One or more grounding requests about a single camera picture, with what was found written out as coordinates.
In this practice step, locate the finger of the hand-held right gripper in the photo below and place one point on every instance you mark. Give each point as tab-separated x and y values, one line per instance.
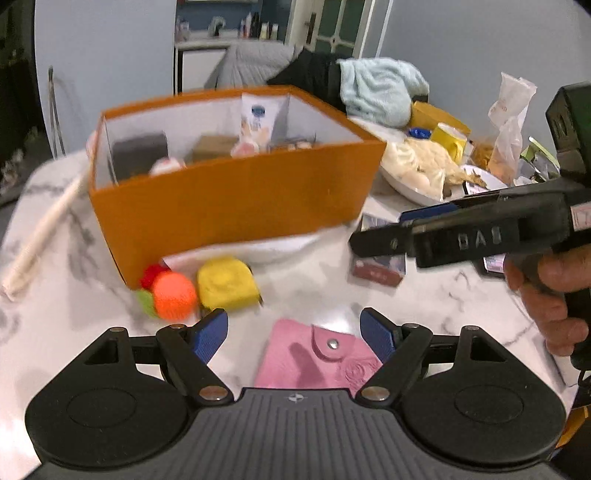
381	240
429	212

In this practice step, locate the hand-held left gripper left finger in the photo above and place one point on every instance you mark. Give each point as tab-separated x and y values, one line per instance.
210	336

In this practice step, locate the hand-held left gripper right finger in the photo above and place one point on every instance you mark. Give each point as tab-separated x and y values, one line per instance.
376	336

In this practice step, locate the red card box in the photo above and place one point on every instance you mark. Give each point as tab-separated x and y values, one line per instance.
378	272

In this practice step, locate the pink snap wallet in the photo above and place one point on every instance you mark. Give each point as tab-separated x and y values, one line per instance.
300	364

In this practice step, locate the orange cardboard box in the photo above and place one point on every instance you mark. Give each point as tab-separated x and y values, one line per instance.
231	203

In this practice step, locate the white crochet bunny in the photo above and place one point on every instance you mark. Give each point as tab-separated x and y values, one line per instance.
244	148

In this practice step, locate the white cream tube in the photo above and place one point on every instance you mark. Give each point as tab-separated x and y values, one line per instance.
258	120

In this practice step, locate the small brown cardboard box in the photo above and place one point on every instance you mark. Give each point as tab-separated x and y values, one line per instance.
214	147

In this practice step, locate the dark grey box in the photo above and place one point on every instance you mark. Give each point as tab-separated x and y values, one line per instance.
138	154

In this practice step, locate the person's right hand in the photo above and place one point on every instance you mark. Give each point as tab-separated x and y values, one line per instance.
554	277

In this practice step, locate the white food bowl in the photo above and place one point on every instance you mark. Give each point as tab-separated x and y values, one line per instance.
415	191

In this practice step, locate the black smartphone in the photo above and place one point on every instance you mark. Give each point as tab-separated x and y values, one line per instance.
494	265

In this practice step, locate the flatbread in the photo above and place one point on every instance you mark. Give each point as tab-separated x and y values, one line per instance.
429	159

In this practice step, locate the white fries bowl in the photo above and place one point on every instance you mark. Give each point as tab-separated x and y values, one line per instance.
485	177

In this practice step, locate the yellow tape measure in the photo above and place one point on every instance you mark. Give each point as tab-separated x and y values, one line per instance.
226	281

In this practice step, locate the orange crochet fruit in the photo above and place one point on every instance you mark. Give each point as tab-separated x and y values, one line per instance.
173	290

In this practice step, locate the green snack packet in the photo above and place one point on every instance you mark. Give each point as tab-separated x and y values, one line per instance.
540	161

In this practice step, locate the yellow mug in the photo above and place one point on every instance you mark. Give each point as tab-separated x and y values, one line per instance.
448	141

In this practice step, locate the blue lid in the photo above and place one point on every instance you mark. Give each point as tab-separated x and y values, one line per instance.
419	133

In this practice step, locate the clear plastic snack bag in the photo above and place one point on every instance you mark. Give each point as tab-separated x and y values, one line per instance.
510	129

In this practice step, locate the yellow bowl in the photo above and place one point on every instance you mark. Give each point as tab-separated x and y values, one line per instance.
438	115

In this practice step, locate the light blue fleece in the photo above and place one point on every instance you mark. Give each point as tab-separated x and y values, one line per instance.
378	90

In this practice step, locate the black jacket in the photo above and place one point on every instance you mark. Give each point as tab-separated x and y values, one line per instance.
314	74

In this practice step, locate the white fabric roll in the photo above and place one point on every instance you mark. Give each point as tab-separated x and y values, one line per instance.
41	230

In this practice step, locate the grey jacket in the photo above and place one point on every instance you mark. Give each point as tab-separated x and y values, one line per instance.
254	62

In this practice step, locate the white cabinet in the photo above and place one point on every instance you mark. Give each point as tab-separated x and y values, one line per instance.
198	64

